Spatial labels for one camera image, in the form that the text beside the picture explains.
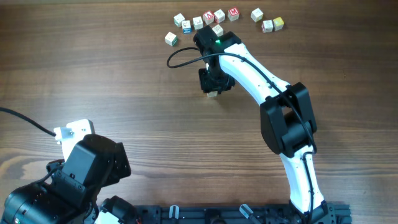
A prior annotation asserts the orange-sided bird block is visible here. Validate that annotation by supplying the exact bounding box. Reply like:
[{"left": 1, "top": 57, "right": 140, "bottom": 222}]
[{"left": 207, "top": 91, "right": 218, "bottom": 98}]

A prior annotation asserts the red-sided wooden block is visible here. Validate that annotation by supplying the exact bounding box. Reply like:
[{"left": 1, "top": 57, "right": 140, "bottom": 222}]
[
  {"left": 261, "top": 20, "right": 274, "bottom": 33},
  {"left": 212, "top": 24, "right": 224, "bottom": 37}
]

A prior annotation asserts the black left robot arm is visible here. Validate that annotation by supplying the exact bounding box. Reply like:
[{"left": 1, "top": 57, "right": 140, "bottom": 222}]
[{"left": 1, "top": 134, "right": 141, "bottom": 223}]

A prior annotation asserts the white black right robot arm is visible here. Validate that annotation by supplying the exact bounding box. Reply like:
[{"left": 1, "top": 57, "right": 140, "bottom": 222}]
[{"left": 193, "top": 26, "right": 338, "bottom": 223}]

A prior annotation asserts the green-sided wooden block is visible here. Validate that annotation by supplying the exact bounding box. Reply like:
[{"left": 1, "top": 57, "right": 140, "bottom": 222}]
[{"left": 165, "top": 32, "right": 178, "bottom": 46}]

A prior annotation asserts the plain wooden picture block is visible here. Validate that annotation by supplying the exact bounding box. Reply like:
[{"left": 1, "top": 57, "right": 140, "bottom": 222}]
[{"left": 192, "top": 16, "right": 203, "bottom": 30}]

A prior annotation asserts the blue-sided wooden block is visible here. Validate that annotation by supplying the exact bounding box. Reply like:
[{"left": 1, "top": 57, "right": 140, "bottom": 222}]
[{"left": 182, "top": 20, "right": 192, "bottom": 34}]

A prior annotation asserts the red letter A block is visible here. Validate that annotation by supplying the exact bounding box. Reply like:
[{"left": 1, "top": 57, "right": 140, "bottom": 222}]
[{"left": 202, "top": 11, "right": 215, "bottom": 25}]

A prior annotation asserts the wooden block beside A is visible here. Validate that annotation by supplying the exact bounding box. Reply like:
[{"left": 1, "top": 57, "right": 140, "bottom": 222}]
[{"left": 214, "top": 9, "right": 225, "bottom": 24}]

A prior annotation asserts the red letter M block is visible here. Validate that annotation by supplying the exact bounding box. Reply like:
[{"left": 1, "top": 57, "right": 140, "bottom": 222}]
[{"left": 228, "top": 7, "right": 240, "bottom": 21}]

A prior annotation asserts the green-edged wooden block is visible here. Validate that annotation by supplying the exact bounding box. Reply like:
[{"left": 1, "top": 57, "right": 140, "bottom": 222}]
[{"left": 174, "top": 13, "right": 185, "bottom": 27}]

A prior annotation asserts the plain wooden block right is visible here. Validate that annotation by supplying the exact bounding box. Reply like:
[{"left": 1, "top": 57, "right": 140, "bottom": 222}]
[{"left": 251, "top": 8, "right": 264, "bottom": 22}]

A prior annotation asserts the yellow wooden block right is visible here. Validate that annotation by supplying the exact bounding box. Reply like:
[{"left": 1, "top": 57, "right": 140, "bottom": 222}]
[{"left": 272, "top": 17, "right": 284, "bottom": 31}]

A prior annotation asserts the black right camera cable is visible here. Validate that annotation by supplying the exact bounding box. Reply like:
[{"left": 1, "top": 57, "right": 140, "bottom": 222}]
[{"left": 166, "top": 47, "right": 318, "bottom": 218}]

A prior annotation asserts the black camera cable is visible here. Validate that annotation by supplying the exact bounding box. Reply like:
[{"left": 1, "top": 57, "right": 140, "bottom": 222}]
[
  {"left": 166, "top": 47, "right": 318, "bottom": 218},
  {"left": 0, "top": 106, "right": 57, "bottom": 138}
]

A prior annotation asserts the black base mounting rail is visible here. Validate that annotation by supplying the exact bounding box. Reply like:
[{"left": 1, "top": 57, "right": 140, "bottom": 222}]
[{"left": 135, "top": 202, "right": 353, "bottom": 224}]

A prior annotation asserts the black left camera cable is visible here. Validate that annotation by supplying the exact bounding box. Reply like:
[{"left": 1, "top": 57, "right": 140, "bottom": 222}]
[{"left": 0, "top": 106, "right": 57, "bottom": 138}]

